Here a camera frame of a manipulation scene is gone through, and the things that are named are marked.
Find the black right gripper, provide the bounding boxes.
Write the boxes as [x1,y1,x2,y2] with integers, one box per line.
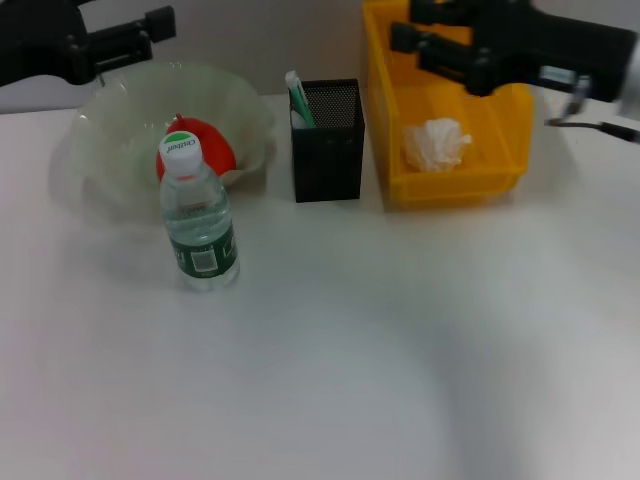
[390,0,640,104]

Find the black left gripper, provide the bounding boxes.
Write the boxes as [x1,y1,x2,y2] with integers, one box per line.
[0,0,178,89]

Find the white paper ball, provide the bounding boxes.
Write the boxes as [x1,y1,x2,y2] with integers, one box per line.
[401,117,474,173]

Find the mint green utility knife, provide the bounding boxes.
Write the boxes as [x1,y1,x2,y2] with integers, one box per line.
[284,70,318,129]

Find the clear green-label water bottle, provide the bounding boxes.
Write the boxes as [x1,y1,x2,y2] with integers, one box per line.
[158,130,241,292]

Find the pale green glass fruit plate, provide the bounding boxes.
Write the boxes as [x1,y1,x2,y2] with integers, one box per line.
[49,60,278,226]

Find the black mesh pen holder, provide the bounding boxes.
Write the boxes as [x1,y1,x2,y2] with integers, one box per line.
[287,78,367,204]

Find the yellow plastic bin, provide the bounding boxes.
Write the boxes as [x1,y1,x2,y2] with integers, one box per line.
[362,0,535,211]

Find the right arm cable with plug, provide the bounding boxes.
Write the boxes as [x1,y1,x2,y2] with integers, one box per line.
[543,73,640,145]

